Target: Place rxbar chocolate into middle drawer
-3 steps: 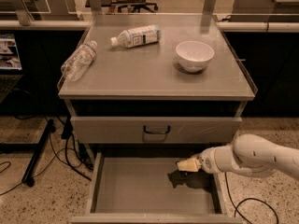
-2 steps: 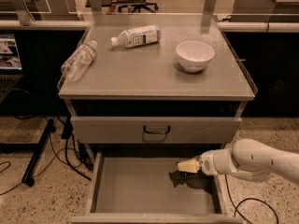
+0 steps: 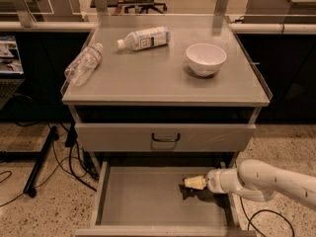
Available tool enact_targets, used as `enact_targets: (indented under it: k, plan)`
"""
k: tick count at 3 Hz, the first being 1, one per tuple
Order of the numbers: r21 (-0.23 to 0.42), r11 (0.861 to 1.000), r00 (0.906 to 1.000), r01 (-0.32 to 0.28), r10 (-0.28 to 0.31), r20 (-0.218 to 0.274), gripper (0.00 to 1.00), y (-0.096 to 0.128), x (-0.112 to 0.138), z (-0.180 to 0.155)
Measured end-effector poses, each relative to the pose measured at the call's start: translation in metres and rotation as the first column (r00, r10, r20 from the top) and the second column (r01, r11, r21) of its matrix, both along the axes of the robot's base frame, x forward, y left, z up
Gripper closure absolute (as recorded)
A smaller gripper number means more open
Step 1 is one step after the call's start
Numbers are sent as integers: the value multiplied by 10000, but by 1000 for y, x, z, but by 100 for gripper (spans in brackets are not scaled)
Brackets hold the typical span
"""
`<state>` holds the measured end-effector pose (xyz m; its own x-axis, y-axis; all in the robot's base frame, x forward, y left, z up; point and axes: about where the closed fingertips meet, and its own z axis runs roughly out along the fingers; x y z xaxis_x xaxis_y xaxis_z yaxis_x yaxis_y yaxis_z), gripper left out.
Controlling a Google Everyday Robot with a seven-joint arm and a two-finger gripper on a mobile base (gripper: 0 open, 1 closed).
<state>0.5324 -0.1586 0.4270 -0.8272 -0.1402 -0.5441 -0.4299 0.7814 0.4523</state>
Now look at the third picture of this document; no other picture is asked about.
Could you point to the black stand leg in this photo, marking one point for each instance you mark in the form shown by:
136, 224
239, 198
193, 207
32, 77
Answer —
30, 186

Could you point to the grey drawer cabinet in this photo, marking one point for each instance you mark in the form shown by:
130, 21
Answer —
156, 85

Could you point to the open grey middle drawer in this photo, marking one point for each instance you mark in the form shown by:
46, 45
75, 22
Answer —
141, 198

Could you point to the laptop computer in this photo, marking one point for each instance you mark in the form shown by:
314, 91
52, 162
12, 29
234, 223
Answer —
11, 69

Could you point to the grey top drawer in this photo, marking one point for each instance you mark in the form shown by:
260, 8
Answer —
136, 137

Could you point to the clear plastic water bottle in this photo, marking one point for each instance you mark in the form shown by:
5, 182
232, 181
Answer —
81, 68

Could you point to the white ceramic bowl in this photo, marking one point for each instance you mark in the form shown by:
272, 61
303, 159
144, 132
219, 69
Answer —
205, 59

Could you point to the white labelled drink bottle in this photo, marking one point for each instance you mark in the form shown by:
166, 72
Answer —
144, 39

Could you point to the black drawer handle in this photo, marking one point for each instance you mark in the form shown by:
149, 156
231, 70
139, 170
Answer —
166, 139

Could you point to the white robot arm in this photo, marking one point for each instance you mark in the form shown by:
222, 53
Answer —
257, 181

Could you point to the black rxbar chocolate bar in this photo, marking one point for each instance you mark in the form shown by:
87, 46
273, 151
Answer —
188, 192

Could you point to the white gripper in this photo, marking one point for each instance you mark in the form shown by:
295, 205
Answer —
214, 181

